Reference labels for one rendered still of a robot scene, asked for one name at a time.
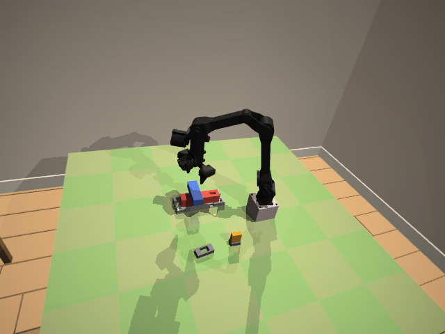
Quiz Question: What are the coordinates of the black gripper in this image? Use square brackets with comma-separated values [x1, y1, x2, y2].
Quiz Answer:
[177, 148, 216, 184]

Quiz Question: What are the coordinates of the blue long rectangular block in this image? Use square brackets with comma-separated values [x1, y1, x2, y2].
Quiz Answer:
[187, 180, 204, 206]

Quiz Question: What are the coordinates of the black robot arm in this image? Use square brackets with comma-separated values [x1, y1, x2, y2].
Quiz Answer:
[170, 109, 276, 205]

